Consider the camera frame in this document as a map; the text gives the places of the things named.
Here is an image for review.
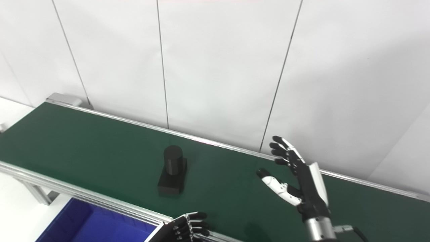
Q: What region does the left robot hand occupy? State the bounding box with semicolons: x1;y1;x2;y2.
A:
148;212;210;242

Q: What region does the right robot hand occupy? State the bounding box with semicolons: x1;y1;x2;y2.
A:
256;135;332;222

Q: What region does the black cylinder-on-base part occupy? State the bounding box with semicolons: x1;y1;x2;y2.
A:
157;146;188;197

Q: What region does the blue plastic bin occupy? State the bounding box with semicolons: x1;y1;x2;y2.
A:
35;198;158;242

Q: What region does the green conveyor belt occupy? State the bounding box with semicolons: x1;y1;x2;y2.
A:
0;92;430;242
0;103;430;242

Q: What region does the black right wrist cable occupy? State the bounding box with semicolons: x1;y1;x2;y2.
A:
334;225;370;242

